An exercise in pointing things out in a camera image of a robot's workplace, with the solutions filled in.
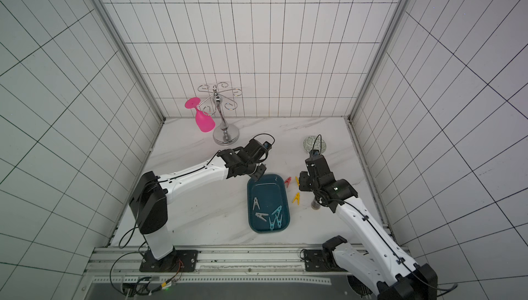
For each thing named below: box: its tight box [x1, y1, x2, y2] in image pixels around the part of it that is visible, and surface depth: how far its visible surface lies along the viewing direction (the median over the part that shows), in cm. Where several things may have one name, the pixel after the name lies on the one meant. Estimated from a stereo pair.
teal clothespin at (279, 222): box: [268, 213, 283, 231], surface depth 83 cm
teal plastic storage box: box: [246, 173, 291, 234], surface depth 87 cm
